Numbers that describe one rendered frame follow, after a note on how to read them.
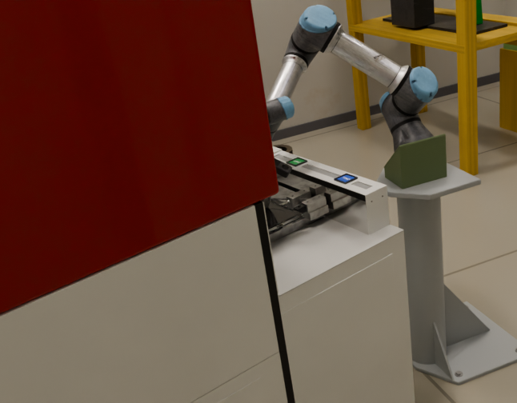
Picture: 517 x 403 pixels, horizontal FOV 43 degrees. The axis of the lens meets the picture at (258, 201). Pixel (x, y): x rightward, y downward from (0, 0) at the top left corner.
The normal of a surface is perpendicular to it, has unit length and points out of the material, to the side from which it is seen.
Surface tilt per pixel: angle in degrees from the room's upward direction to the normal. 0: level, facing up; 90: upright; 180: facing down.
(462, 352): 0
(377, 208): 90
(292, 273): 0
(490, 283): 0
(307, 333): 90
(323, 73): 90
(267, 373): 90
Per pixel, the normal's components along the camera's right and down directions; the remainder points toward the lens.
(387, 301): 0.57, 0.26
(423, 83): 0.39, -0.33
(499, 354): -0.15, -0.90
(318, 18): 0.16, -0.46
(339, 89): 0.34, 0.34
